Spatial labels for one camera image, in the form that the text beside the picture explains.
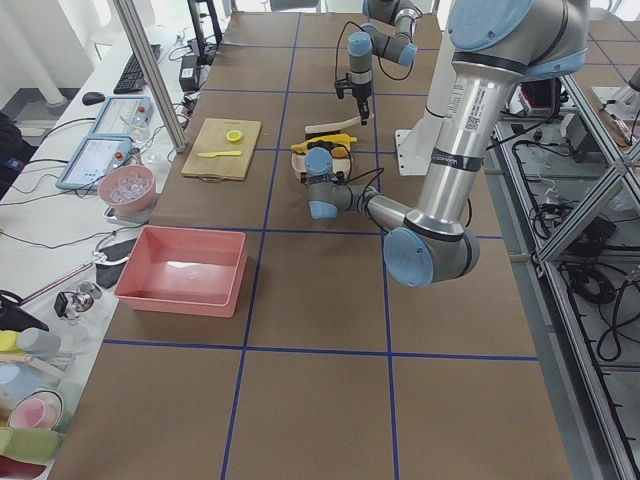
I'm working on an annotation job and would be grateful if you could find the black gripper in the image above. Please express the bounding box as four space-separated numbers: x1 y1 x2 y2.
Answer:
334 72 373 125

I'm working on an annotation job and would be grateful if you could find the beige hand brush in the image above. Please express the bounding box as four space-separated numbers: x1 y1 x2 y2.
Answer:
304 116 361 138

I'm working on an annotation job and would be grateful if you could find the beige plastic dustpan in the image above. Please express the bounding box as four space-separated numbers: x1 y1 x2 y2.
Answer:
291 147 352 183

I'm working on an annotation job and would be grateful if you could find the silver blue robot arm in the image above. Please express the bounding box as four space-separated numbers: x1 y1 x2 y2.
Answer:
334 1 422 125
305 1 589 287

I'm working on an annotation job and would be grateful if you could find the pink plastic bin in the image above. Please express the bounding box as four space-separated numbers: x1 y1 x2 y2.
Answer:
114 226 248 318

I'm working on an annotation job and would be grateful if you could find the yellow toy lemon slice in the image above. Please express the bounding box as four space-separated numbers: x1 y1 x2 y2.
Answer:
225 130 243 143

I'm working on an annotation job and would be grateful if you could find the wooden cutting board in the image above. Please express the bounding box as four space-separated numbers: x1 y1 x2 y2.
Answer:
181 118 261 181

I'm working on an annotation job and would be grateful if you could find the yellow toy knife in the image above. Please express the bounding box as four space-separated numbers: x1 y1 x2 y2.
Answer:
197 150 243 158

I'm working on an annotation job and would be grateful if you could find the black keyboard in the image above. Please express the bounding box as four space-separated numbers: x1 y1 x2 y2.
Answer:
113 54 146 95

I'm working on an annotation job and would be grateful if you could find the upper blue teach pendant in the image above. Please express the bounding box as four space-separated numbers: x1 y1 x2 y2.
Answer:
90 95 153 136

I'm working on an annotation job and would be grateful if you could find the blue teach pendant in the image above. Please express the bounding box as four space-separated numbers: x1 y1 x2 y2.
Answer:
56 135 133 190
90 95 153 136

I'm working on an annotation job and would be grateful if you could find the pink bowl on scale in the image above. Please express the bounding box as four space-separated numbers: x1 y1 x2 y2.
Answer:
98 165 156 213

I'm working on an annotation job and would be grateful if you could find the lower blue teach pendant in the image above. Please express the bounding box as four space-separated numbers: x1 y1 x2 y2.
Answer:
56 135 133 190

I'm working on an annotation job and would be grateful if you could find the black computer mouse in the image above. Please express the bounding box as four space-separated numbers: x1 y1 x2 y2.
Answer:
81 91 106 106

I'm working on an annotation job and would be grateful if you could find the pink cup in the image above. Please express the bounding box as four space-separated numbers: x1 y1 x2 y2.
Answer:
8 391 63 430

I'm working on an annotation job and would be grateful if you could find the green cup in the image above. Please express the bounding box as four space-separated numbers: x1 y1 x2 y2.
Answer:
1 427 62 463

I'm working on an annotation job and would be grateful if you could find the aluminium frame post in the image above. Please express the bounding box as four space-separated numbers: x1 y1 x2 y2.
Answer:
113 0 187 153

